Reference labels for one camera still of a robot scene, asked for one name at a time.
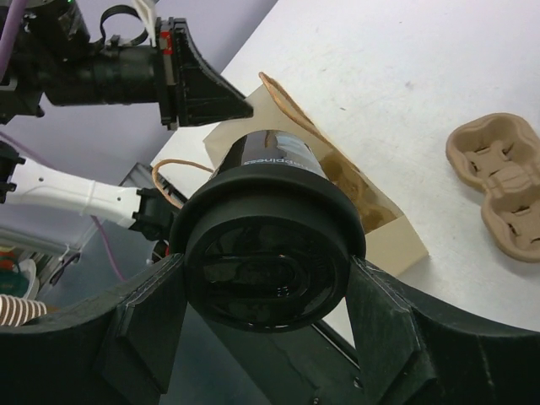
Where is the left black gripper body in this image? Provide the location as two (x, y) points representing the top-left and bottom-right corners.
(1, 16), (186, 127)

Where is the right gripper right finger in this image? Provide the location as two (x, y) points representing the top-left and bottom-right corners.
(346, 257), (539, 404)

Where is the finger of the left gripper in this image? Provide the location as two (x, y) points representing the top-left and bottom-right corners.
(172, 19), (253, 127)

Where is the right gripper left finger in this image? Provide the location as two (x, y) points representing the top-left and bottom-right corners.
(1, 254), (186, 404)

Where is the dark translucent cup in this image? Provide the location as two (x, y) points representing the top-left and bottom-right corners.
(208, 130), (328, 187)

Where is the beige paper bag with handles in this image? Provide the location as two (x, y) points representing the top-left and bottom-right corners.
(203, 72), (429, 277)

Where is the black cup lid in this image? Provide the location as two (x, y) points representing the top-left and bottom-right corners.
(170, 164), (366, 333)

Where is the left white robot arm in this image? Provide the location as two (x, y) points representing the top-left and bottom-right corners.
(1, 18), (253, 240)

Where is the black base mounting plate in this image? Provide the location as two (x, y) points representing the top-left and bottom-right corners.
(159, 303), (368, 405)

